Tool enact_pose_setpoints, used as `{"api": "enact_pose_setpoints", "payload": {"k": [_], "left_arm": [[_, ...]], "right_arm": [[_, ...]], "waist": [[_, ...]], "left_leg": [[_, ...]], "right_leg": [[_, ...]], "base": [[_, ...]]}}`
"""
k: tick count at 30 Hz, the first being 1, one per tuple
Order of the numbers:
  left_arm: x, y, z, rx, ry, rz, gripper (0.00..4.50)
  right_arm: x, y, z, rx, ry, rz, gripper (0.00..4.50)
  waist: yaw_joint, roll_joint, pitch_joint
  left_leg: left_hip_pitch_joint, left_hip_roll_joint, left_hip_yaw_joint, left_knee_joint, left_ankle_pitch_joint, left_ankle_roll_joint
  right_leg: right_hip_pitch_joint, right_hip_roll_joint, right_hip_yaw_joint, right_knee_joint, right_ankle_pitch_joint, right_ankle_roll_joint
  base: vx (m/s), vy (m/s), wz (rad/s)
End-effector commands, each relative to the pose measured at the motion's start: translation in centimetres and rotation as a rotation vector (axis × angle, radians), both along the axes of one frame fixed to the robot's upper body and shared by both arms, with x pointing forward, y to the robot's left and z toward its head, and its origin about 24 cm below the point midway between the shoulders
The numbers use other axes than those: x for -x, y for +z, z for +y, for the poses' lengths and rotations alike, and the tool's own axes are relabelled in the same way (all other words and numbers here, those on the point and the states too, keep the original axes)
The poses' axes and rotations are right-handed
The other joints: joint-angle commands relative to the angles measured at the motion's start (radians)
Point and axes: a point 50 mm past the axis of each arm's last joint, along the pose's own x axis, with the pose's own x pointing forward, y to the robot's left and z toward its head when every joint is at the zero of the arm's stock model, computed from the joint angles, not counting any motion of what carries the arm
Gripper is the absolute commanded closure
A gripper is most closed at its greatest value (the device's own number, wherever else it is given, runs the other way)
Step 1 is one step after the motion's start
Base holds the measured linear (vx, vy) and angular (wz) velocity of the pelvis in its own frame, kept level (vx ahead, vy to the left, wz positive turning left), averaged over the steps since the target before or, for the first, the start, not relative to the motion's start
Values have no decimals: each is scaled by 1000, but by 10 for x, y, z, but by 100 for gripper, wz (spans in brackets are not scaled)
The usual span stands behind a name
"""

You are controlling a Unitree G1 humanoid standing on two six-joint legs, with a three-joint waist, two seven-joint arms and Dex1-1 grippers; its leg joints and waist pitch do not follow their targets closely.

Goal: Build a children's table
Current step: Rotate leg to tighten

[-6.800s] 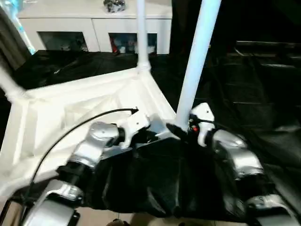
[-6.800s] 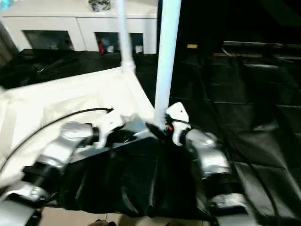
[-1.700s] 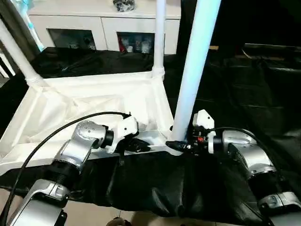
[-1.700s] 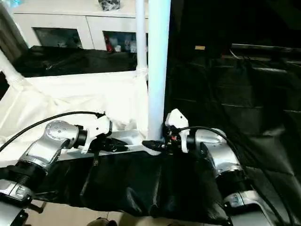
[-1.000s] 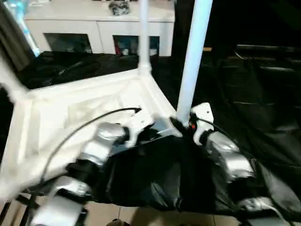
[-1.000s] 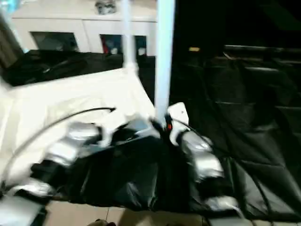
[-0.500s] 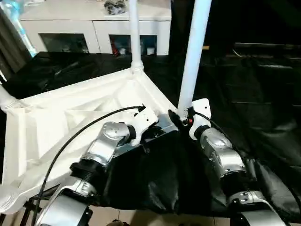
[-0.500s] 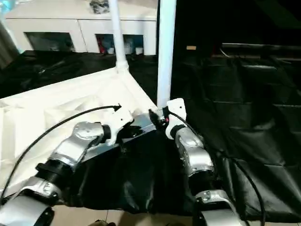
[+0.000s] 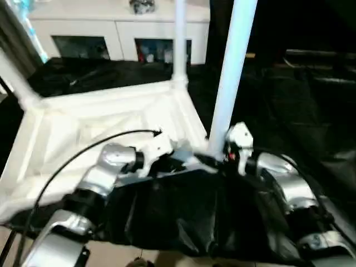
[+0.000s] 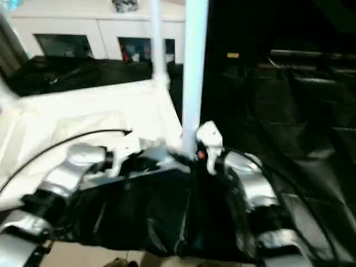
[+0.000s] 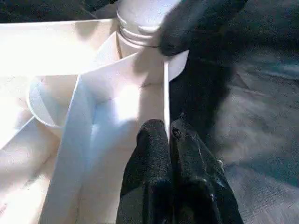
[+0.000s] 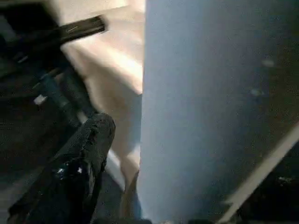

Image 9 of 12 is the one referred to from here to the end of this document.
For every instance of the white plastic table leg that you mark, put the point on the white plastic table leg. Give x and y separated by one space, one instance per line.
231 78
19 80
180 41

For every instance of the white plastic table top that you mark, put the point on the white plastic table top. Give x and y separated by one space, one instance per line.
97 116

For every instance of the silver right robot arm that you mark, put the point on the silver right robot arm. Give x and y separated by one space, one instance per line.
294 186

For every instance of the black mat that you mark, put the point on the black mat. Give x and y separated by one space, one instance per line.
180 211

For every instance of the black box with beige label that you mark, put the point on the black box with beige label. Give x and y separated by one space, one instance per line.
267 27

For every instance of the black television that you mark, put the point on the black television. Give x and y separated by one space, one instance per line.
322 54

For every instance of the white cabinet with glass doors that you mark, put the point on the white cabinet with glass doors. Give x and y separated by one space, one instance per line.
97 27

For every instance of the clear bag on cabinet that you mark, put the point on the clear bag on cabinet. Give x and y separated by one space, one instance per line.
142 6

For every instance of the blue white package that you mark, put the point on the blue white package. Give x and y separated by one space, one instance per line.
34 36

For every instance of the grey curtain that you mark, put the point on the grey curtain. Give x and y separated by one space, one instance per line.
14 41

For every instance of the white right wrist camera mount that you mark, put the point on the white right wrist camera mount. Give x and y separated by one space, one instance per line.
240 136

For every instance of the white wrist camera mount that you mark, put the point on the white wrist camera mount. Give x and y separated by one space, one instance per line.
240 136
157 147

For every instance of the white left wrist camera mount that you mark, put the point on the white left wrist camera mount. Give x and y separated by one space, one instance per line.
157 147

